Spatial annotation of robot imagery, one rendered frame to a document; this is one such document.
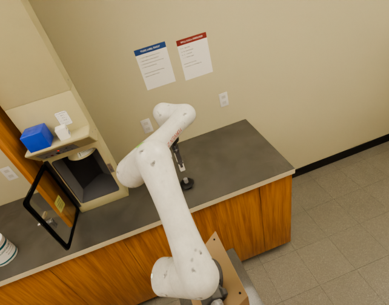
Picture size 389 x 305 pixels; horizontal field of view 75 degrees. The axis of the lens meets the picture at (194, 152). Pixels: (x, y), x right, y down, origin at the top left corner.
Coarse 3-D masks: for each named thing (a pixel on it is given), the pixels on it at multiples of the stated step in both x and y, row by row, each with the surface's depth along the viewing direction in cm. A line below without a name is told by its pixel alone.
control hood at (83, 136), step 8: (80, 128) 135; (88, 128) 133; (56, 136) 134; (72, 136) 130; (80, 136) 128; (88, 136) 128; (56, 144) 127; (64, 144) 127; (72, 144) 130; (80, 144) 134; (88, 144) 139; (32, 152) 125; (40, 152) 126; (40, 160) 136
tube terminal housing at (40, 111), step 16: (64, 96) 125; (16, 112) 123; (32, 112) 125; (48, 112) 127; (80, 112) 132; (48, 128) 132; (96, 128) 149; (96, 144) 144; (48, 160) 141; (112, 160) 159; (80, 208) 165
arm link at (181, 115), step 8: (176, 104) 127; (184, 104) 124; (176, 112) 120; (184, 112) 120; (192, 112) 123; (168, 120) 116; (176, 120) 116; (184, 120) 119; (192, 120) 124; (160, 128) 112; (168, 128) 112; (176, 128) 114; (184, 128) 120; (152, 136) 106; (160, 136) 107; (168, 136) 109; (176, 136) 114; (168, 144) 109
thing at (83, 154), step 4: (92, 148) 151; (80, 152) 147; (84, 152) 148; (88, 152) 149; (92, 152) 150; (68, 156) 150; (72, 156) 147; (76, 156) 147; (80, 156) 147; (84, 156) 148
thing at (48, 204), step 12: (48, 180) 139; (36, 192) 126; (48, 192) 136; (60, 192) 146; (24, 204) 116; (36, 204) 124; (48, 204) 133; (60, 204) 143; (72, 204) 156; (48, 216) 130; (60, 216) 140; (72, 216) 152; (60, 228) 137
